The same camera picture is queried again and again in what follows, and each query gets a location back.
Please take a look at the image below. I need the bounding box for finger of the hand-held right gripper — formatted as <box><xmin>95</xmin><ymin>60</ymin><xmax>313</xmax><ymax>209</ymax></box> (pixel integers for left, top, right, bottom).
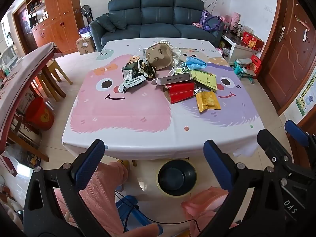
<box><xmin>257</xmin><ymin>129</ymin><xmax>295</xmax><ymax>185</ymax></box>
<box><xmin>285</xmin><ymin>120</ymin><xmax>316</xmax><ymax>153</ymax></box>

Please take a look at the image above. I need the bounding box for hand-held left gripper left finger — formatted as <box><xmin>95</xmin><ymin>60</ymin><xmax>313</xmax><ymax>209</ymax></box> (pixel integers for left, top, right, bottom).
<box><xmin>23</xmin><ymin>139</ymin><xmax>116</xmax><ymax>237</ymax></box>

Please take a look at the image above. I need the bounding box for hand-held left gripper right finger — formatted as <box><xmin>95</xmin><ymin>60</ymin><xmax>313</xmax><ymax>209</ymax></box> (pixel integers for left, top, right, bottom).
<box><xmin>197</xmin><ymin>139</ymin><xmax>285</xmax><ymax>237</ymax></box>

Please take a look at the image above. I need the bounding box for black trash bin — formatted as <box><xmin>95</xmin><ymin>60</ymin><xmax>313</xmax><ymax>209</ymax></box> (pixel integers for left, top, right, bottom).
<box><xmin>156</xmin><ymin>159</ymin><xmax>198</xmax><ymax>198</ymax></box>

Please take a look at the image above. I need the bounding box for yellow snack packet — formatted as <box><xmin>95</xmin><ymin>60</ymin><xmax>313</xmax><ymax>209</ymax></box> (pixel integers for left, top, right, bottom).
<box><xmin>196</xmin><ymin>90</ymin><xmax>221</xmax><ymax>113</ymax></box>

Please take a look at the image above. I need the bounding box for red carton box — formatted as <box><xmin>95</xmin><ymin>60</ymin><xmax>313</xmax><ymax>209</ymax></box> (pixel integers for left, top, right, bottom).
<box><xmin>163</xmin><ymin>82</ymin><xmax>196</xmax><ymax>104</ymax></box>

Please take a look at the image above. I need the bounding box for white black wrapper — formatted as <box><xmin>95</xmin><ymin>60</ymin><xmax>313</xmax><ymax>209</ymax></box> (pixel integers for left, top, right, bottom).
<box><xmin>118</xmin><ymin>76</ymin><xmax>146</xmax><ymax>93</ymax></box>

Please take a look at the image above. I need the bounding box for dark green carton box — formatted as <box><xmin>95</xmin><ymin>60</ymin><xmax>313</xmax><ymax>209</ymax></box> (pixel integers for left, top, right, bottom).
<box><xmin>121</xmin><ymin>60</ymin><xmax>146</xmax><ymax>81</ymax></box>

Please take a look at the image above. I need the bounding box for foil wrapper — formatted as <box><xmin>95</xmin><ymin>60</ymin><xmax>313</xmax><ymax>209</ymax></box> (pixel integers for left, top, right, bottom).
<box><xmin>137</xmin><ymin>59</ymin><xmax>157</xmax><ymax>79</ymax></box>

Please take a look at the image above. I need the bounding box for person's left leg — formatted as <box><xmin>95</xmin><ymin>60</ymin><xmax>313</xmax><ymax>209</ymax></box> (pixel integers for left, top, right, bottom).
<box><xmin>53</xmin><ymin>162</ymin><xmax>160</xmax><ymax>237</ymax></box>

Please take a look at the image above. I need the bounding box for person's leg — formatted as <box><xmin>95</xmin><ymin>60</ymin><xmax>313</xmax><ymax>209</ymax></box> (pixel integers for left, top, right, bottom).
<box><xmin>53</xmin><ymin>162</ymin><xmax>160</xmax><ymax>237</ymax></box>
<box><xmin>181</xmin><ymin>186</ymin><xmax>232</xmax><ymax>237</ymax></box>

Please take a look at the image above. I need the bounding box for person's right leg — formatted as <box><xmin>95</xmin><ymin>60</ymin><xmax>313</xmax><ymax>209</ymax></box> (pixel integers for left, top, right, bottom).
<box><xmin>181</xmin><ymin>186</ymin><xmax>232</xmax><ymax>237</ymax></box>

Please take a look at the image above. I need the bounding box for printed tablecloth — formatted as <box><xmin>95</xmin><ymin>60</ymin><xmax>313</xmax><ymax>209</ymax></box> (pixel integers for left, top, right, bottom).
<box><xmin>62</xmin><ymin>38</ymin><xmax>260</xmax><ymax>160</ymax></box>

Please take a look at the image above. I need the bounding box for wooden door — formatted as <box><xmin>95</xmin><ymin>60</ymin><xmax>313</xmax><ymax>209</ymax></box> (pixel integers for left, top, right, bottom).
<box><xmin>257</xmin><ymin>0</ymin><xmax>316</xmax><ymax>115</ymax></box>

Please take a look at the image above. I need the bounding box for red bucket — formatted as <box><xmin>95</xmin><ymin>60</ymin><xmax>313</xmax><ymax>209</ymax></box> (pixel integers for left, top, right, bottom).
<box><xmin>25</xmin><ymin>96</ymin><xmax>55</xmax><ymax>131</ymax></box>

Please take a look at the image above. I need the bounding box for blue plastic stool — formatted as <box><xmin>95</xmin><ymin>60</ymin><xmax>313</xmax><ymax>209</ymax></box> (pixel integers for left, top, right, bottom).
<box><xmin>116</xmin><ymin>196</ymin><xmax>163</xmax><ymax>237</ymax></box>

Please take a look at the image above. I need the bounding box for small red gift box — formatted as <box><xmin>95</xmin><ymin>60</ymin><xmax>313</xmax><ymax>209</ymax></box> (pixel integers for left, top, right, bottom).
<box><xmin>250</xmin><ymin>55</ymin><xmax>262</xmax><ymax>76</ymax></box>

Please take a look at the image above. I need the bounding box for green toy scooter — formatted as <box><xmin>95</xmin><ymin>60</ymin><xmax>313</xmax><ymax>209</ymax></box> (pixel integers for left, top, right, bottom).
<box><xmin>231</xmin><ymin>59</ymin><xmax>256</xmax><ymax>84</ymax></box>

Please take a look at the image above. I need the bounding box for green packet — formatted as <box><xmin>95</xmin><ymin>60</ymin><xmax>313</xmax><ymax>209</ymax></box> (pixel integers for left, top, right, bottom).
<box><xmin>190</xmin><ymin>70</ymin><xmax>218</xmax><ymax>92</ymax></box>

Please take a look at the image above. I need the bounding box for grey white carton box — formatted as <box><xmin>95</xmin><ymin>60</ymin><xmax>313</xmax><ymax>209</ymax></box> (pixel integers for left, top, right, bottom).
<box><xmin>152</xmin><ymin>73</ymin><xmax>193</xmax><ymax>86</ymax></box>

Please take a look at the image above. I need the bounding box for white side cabinet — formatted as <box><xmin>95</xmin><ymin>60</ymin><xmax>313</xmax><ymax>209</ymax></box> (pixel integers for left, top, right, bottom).
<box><xmin>221</xmin><ymin>33</ymin><xmax>253</xmax><ymax>66</ymax></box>

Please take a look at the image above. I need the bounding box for large red gift box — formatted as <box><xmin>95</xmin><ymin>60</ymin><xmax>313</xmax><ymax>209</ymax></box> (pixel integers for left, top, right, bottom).
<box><xmin>242</xmin><ymin>31</ymin><xmax>264</xmax><ymax>52</ymax></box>

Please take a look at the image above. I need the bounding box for wooden stool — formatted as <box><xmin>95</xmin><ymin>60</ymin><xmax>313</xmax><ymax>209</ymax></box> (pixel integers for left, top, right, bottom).
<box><xmin>37</xmin><ymin>60</ymin><xmax>73</xmax><ymax>102</ymax></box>

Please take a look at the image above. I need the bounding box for blue face mask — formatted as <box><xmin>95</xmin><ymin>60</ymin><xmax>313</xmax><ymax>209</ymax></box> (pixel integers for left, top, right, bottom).
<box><xmin>184</xmin><ymin>56</ymin><xmax>207</xmax><ymax>71</ymax></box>

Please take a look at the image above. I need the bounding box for side table with cloth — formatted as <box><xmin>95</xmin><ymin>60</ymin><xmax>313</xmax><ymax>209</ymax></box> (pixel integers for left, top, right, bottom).
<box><xmin>0</xmin><ymin>42</ymin><xmax>62</xmax><ymax>151</ymax></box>

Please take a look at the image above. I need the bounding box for cardboard box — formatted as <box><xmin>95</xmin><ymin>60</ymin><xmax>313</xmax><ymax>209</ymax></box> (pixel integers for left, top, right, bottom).
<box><xmin>75</xmin><ymin>36</ymin><xmax>95</xmax><ymax>55</ymax></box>

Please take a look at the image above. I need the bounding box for tan paper bag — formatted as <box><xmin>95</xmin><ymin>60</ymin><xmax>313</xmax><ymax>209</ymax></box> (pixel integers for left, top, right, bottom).
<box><xmin>145</xmin><ymin>42</ymin><xmax>173</xmax><ymax>71</ymax></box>

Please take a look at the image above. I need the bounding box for white blue carton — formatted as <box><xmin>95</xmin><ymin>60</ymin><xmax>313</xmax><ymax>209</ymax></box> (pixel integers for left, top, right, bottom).
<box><xmin>78</xmin><ymin>26</ymin><xmax>91</xmax><ymax>38</ymax></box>

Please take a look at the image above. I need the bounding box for purple bag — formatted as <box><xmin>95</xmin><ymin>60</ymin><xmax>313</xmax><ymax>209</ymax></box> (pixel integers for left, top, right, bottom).
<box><xmin>201</xmin><ymin>10</ymin><xmax>223</xmax><ymax>31</ymax></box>

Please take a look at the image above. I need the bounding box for dark blue cushion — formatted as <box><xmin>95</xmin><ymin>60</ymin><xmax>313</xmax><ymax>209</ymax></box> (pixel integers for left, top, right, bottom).
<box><xmin>109</xmin><ymin>12</ymin><xmax>127</xmax><ymax>29</ymax></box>
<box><xmin>96</xmin><ymin>15</ymin><xmax>116</xmax><ymax>32</ymax></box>

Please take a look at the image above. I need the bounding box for blue sofa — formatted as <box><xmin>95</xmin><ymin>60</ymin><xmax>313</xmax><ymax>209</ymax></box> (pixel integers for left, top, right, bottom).
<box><xmin>89</xmin><ymin>0</ymin><xmax>225</xmax><ymax>52</ymax></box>

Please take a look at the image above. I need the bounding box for wooden cabinet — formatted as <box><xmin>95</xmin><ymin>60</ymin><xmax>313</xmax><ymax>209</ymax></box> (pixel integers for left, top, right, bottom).
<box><xmin>25</xmin><ymin>0</ymin><xmax>83</xmax><ymax>55</ymax></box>

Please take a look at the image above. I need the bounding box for animal wall poster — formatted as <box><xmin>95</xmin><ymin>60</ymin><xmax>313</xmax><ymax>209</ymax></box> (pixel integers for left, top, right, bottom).
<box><xmin>295</xmin><ymin>70</ymin><xmax>316</xmax><ymax>117</ymax></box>

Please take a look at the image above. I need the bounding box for black cable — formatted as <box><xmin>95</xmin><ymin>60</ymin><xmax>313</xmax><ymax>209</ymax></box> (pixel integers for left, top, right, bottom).
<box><xmin>115</xmin><ymin>190</ymin><xmax>200</xmax><ymax>232</ymax></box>

